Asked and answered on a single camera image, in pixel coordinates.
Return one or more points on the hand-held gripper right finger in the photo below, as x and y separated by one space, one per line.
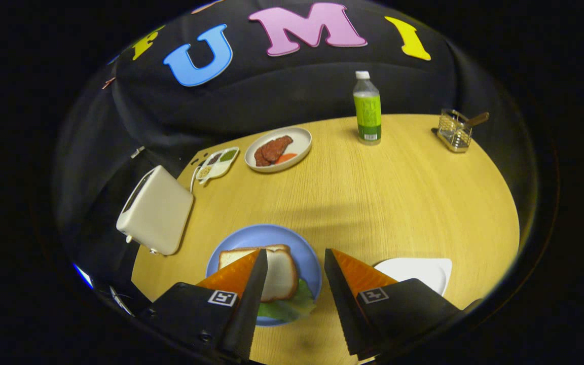
345 304

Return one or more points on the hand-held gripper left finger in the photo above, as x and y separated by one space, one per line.
249 304

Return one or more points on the toasted bread slice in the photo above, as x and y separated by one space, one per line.
279 276

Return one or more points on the green lettuce leaf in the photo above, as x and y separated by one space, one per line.
297 304

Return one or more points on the blue plate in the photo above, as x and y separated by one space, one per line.
251 235

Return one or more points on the small empty white plate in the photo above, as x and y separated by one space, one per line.
418 268

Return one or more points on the white toaster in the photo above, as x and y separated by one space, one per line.
157 213

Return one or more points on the white divided bean tray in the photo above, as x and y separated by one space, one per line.
216 167

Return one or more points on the brown meat patty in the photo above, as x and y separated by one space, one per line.
261 158
278 147

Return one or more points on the orange tomato slice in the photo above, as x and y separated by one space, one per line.
287 157

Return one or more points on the white plate with meat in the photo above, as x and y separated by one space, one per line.
299 144

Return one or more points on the green label water bottle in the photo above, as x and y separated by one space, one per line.
367 111

